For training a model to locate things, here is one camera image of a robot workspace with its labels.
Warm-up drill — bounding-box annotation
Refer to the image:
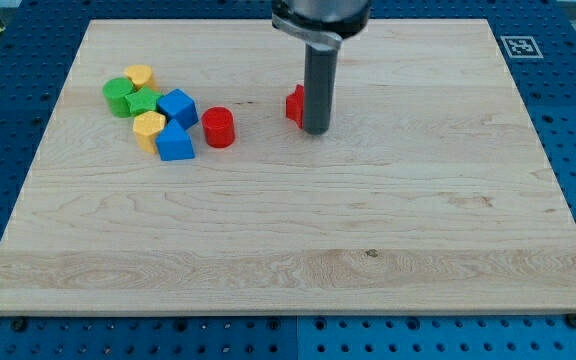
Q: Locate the green star block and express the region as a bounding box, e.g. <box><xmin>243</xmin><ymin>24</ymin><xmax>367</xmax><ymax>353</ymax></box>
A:
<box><xmin>124</xmin><ymin>86</ymin><xmax>163</xmax><ymax>116</ymax></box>

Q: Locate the yellow hexagon block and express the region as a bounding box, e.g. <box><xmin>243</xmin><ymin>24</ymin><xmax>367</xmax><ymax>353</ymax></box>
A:
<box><xmin>133</xmin><ymin>111</ymin><xmax>166</xmax><ymax>154</ymax></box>

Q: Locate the red cylinder block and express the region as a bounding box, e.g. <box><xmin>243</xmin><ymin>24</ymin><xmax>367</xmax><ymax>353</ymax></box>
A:
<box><xmin>201</xmin><ymin>106</ymin><xmax>235</xmax><ymax>148</ymax></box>

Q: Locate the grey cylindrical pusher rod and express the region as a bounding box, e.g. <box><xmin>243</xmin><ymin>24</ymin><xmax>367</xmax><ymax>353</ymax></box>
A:
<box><xmin>303</xmin><ymin>45</ymin><xmax>338</xmax><ymax>135</ymax></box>

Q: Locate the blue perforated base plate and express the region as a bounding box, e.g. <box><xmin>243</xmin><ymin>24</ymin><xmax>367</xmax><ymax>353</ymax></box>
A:
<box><xmin>0</xmin><ymin>0</ymin><xmax>576</xmax><ymax>359</ymax></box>

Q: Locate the green cylinder block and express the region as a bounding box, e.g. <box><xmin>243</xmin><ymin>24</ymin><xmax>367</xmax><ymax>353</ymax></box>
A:
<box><xmin>102</xmin><ymin>77</ymin><xmax>134</xmax><ymax>118</ymax></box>

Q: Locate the blue triangle block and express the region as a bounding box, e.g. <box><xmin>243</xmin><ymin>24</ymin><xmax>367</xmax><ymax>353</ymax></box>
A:
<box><xmin>155</xmin><ymin>120</ymin><xmax>195</xmax><ymax>161</ymax></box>

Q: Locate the blue cube block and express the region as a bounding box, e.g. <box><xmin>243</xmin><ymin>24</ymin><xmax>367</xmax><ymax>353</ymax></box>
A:
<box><xmin>157</xmin><ymin>89</ymin><xmax>198</xmax><ymax>130</ymax></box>

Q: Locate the yellow heart block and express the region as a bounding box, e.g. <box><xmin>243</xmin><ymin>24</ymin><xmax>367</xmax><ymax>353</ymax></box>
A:
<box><xmin>124</xmin><ymin>64</ymin><xmax>159</xmax><ymax>91</ymax></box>

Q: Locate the wooden board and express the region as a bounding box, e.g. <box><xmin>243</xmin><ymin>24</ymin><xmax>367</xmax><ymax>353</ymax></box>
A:
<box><xmin>0</xmin><ymin>19</ymin><xmax>576</xmax><ymax>317</ymax></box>

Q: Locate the fiducial marker tag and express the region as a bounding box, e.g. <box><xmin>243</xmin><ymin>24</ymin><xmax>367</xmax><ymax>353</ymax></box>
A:
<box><xmin>501</xmin><ymin>35</ymin><xmax>543</xmax><ymax>59</ymax></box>

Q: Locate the red star block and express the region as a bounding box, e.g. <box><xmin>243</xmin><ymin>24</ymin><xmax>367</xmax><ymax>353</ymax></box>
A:
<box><xmin>285</xmin><ymin>84</ymin><xmax>305</xmax><ymax>129</ymax></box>

